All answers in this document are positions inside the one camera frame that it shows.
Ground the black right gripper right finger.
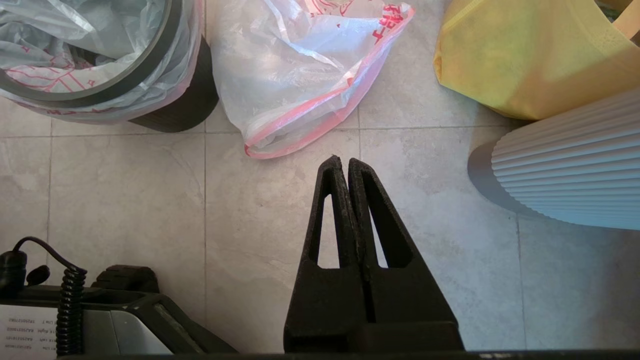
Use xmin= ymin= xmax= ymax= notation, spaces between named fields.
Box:
xmin=348 ymin=158 xmax=465 ymax=352

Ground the yellow fabric bag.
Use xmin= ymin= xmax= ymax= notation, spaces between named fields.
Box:
xmin=433 ymin=0 xmax=640 ymax=121

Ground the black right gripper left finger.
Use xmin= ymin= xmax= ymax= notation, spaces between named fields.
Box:
xmin=283 ymin=155 xmax=375 ymax=354

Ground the black coiled base cable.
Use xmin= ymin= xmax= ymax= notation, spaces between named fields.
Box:
xmin=12 ymin=236 xmax=88 ymax=357

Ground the grey bin rim ring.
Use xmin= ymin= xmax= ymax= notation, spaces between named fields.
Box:
xmin=0 ymin=0 xmax=185 ymax=109

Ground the robot base chassis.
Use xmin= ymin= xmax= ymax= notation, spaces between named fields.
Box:
xmin=0 ymin=249 xmax=238 ymax=358

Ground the white ribbed round appliance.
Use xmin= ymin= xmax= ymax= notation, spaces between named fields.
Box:
xmin=467 ymin=87 xmax=640 ymax=232

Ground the white red plastic bag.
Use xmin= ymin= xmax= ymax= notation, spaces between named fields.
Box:
xmin=206 ymin=0 xmax=416 ymax=160

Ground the black round trash bin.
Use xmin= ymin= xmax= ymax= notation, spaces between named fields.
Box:
xmin=129 ymin=35 xmax=221 ymax=134

